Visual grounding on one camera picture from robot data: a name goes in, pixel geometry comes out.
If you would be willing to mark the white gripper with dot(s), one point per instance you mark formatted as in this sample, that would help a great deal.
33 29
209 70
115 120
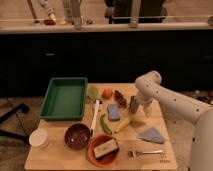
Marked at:
147 108

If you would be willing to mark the dark metal cup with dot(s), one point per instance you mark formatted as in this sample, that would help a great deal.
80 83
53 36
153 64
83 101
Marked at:
134 105

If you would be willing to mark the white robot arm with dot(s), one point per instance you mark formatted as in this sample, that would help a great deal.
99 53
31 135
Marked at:
199 113

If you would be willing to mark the blue cloth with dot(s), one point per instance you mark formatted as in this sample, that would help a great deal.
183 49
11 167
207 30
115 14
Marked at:
151 135

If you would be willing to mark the brown pine cone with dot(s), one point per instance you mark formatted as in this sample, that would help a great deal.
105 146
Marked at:
120 99

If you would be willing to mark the blue sponge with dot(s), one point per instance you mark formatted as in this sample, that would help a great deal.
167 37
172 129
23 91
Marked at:
113 112

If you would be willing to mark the orange fruit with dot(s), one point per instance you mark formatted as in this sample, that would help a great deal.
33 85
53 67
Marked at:
107 93

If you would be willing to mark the silver fork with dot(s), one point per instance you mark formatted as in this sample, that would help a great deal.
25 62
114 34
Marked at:
138 153

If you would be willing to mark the green pea pod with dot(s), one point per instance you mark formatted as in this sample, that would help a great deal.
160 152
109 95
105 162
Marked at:
104 126

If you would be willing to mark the green leafy vegetable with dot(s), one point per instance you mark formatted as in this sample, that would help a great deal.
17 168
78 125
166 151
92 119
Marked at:
93 93

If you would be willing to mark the white sponge block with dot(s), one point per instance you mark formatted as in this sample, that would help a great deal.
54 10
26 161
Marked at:
105 148

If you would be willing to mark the orange bowl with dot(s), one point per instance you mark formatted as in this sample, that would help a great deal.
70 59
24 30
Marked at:
107 159

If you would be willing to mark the purple bowl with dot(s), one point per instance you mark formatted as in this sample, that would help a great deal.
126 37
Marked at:
77 136

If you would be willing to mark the green plastic tray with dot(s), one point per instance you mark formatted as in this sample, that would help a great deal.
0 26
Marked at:
64 99

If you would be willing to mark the white paper cup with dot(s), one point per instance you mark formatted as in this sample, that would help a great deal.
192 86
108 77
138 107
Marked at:
39 138

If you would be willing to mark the black chair base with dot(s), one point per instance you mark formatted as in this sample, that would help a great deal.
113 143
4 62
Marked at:
11 125

